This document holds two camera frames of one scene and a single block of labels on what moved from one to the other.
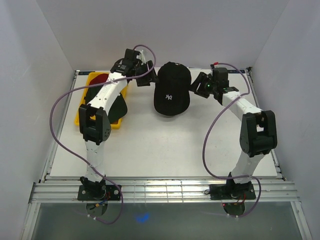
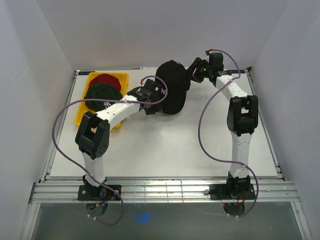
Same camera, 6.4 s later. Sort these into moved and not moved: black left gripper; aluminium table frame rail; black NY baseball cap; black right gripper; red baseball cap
Moved: black right gripper; black NY baseball cap; black left gripper
Not moved: red baseball cap; aluminium table frame rail
